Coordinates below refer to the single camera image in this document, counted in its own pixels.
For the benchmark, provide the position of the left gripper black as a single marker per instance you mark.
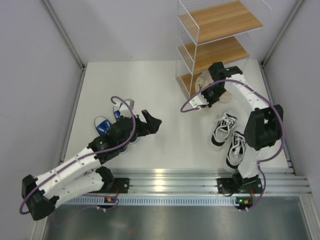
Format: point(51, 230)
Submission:
point(151, 127)

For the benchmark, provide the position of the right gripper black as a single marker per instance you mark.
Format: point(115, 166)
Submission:
point(210, 103)

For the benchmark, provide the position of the beige lace sneaker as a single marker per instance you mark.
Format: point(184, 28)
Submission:
point(203, 80)
point(226, 97)

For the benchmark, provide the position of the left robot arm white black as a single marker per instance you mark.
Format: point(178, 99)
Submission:
point(85, 172)

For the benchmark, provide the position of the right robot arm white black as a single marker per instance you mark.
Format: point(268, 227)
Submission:
point(250, 143)

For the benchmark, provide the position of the black white sneaker upper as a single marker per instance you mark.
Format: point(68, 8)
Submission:
point(225, 124)

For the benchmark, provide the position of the black white sneaker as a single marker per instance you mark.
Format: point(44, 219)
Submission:
point(225, 124)
point(237, 149)

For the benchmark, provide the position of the blue canvas sneaker inner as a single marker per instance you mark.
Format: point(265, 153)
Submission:
point(120, 111)

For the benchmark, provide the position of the blue canvas sneaker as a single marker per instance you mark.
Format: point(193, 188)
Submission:
point(120, 111)
point(103, 127)

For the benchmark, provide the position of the blue canvas sneaker outer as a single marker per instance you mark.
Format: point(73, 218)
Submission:
point(103, 127)

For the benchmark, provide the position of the black white sneaker lower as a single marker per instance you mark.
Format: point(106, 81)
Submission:
point(237, 149)

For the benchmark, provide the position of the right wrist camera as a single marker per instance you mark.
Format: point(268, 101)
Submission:
point(198, 101)

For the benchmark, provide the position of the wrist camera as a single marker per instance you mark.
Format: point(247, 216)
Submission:
point(198, 101)
point(129, 104)

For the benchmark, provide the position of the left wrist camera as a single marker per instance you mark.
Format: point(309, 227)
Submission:
point(129, 104)

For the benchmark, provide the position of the white wire wooden shoe shelf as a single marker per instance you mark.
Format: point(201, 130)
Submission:
point(210, 31)

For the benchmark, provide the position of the right aluminium frame post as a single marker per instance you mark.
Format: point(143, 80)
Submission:
point(294, 11)

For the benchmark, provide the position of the aluminium frame post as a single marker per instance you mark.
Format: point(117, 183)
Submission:
point(63, 33)
point(294, 11)

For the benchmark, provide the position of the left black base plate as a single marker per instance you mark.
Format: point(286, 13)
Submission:
point(120, 186)

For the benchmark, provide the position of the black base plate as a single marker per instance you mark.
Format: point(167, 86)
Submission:
point(120, 186)
point(232, 185)

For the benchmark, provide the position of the perforated cable duct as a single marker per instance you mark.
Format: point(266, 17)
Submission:
point(161, 200)

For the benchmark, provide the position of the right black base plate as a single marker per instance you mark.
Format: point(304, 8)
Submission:
point(232, 185)

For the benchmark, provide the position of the aluminium mounting rail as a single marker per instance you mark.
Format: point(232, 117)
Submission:
point(279, 182)

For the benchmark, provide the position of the left aluminium frame post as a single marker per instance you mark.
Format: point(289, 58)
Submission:
point(63, 33)

